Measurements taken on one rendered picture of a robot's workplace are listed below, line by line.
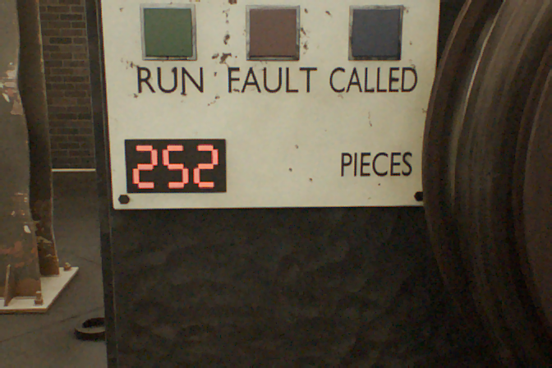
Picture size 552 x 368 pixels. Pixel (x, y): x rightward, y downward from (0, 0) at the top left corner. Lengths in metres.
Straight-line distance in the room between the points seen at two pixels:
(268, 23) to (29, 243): 2.78
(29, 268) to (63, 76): 3.73
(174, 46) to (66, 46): 6.22
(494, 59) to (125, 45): 0.27
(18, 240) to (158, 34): 2.76
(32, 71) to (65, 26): 3.36
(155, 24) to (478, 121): 0.25
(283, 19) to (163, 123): 0.12
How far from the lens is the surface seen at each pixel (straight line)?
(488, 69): 0.39
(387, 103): 0.51
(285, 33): 0.49
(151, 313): 0.57
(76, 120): 6.73
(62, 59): 6.72
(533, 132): 0.39
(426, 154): 0.45
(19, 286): 3.29
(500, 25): 0.39
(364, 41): 0.50
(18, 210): 3.17
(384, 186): 0.52
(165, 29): 0.50
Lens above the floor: 1.18
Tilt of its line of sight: 12 degrees down
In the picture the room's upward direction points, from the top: straight up
